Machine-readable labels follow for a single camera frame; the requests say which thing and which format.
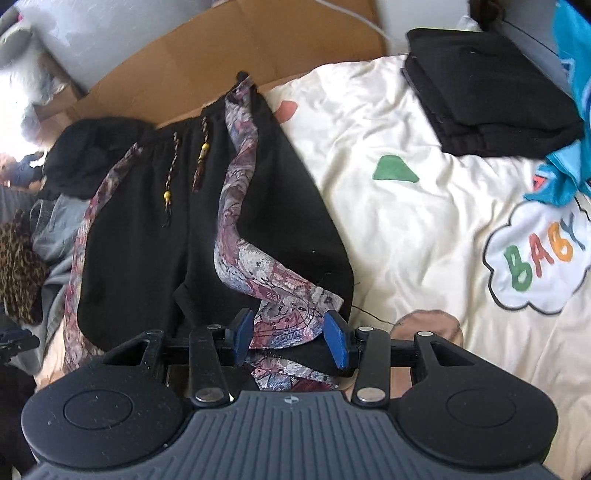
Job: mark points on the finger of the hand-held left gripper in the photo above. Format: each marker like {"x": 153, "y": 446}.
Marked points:
{"x": 16, "y": 344}

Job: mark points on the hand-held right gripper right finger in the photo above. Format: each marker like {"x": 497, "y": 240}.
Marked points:
{"x": 336, "y": 341}

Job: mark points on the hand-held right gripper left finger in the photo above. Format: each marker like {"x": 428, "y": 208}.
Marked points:
{"x": 244, "y": 339}

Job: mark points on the black shorts with patterned stripes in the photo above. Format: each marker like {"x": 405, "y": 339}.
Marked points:
{"x": 138, "y": 230}

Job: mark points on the stack of folded black clothes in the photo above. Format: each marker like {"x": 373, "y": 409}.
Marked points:
{"x": 485, "y": 92}

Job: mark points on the leopard print cloth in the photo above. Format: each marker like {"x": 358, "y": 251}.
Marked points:
{"x": 18, "y": 263}

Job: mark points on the grey denim garment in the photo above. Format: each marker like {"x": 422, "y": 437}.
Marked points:
{"x": 55, "y": 221}

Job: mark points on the cream printed blanket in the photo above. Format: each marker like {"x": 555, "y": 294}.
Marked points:
{"x": 415, "y": 230}

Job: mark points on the black fuzzy cloth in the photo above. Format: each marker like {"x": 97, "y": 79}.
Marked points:
{"x": 92, "y": 152}

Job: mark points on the small cardboard box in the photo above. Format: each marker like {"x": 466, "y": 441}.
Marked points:
{"x": 55, "y": 92}

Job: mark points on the blue printed garment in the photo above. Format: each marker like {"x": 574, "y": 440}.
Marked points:
{"x": 561, "y": 180}

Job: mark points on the large brown cardboard sheet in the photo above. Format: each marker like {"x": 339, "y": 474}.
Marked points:
{"x": 207, "y": 60}

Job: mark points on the clear bubble wrap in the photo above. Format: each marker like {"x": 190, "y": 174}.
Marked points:
{"x": 92, "y": 32}

